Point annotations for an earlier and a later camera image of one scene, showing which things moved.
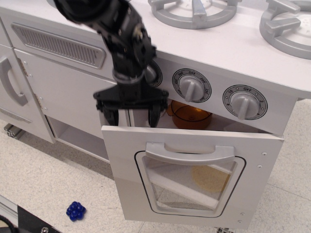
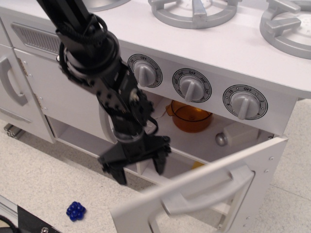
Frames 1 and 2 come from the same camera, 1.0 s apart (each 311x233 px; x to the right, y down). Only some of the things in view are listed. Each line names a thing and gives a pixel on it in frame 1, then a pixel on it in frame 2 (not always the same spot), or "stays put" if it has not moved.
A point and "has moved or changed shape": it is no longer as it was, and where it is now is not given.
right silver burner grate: [272, 30] stays put
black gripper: [129, 92] to [134, 150]
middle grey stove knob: [191, 85] stays put
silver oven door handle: [220, 154] to [238, 178]
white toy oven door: [191, 178] has moved or changed shape
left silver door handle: [5, 66] stays put
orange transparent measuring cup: [185, 116] stays put
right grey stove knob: [245, 102] stays put
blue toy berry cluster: [76, 211] stays put
